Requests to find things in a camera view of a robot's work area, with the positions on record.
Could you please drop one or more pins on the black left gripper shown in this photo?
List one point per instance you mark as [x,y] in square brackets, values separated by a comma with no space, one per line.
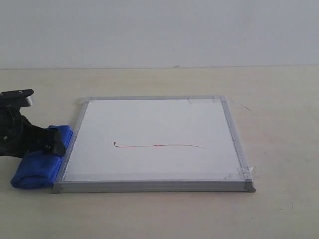
[18,136]

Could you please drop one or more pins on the blue cloth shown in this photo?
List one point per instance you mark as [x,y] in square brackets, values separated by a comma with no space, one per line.
[38,170]

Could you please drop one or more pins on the aluminium framed whiteboard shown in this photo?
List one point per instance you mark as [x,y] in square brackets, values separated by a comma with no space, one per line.
[154,144]

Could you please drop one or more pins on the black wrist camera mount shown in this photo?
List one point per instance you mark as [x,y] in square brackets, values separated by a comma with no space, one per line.
[17,98]

